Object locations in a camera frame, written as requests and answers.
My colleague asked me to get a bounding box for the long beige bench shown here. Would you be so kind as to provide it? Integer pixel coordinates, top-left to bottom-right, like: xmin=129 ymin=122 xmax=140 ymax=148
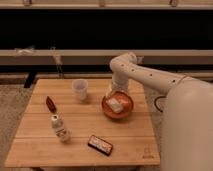
xmin=0 ymin=49 xmax=213 ymax=66

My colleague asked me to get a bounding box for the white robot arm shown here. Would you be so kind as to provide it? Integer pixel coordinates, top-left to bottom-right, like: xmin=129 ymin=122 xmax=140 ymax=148
xmin=110 ymin=52 xmax=213 ymax=171

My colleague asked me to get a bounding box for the black rectangular box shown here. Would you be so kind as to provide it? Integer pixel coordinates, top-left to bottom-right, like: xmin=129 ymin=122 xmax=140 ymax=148
xmin=88 ymin=135 xmax=113 ymax=156

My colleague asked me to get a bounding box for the wooden table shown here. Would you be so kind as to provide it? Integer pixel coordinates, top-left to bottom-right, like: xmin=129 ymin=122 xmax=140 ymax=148
xmin=5 ymin=79 xmax=160 ymax=167

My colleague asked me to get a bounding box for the clear plastic cup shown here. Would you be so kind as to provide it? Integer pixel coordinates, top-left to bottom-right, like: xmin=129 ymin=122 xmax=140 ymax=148
xmin=72 ymin=79 xmax=88 ymax=101

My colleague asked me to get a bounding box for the white sponge block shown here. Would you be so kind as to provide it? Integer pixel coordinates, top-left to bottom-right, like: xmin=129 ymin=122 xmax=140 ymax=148
xmin=107 ymin=98 xmax=123 ymax=113

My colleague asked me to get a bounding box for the orange bowl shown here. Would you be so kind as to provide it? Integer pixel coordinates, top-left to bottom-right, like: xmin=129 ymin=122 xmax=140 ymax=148
xmin=101 ymin=91 xmax=134 ymax=120

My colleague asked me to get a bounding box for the black cable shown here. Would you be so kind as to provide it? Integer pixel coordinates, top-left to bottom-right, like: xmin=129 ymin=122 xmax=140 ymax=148
xmin=153 ymin=95 xmax=168 ymax=113

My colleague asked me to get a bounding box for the small white bottle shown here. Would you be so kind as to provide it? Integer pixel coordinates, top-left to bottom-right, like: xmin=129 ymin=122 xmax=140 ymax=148
xmin=51 ymin=114 xmax=70 ymax=143

